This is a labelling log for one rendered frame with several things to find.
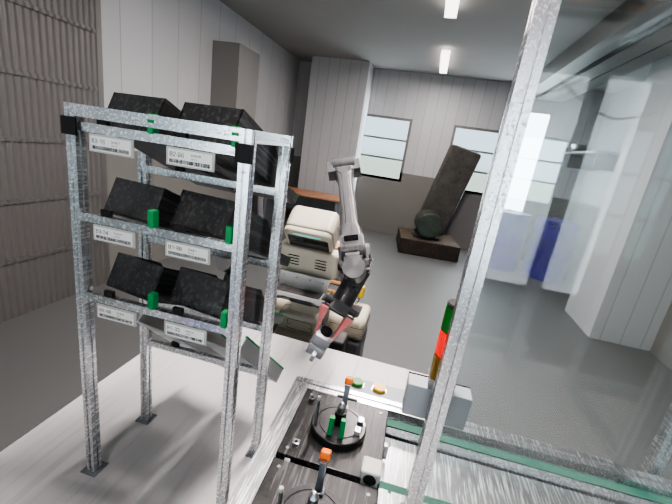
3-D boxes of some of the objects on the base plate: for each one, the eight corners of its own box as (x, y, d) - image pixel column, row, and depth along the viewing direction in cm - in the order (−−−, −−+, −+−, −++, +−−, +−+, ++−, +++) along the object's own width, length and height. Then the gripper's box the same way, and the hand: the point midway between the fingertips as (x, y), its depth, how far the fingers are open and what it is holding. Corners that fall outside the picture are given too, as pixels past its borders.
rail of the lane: (293, 402, 115) (297, 372, 112) (598, 488, 100) (612, 456, 97) (287, 413, 110) (291, 383, 107) (607, 506, 95) (623, 473, 92)
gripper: (365, 296, 99) (338, 347, 95) (333, 277, 99) (304, 328, 95) (370, 293, 92) (341, 348, 89) (336, 273, 93) (305, 328, 89)
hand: (324, 335), depth 92 cm, fingers closed on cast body, 4 cm apart
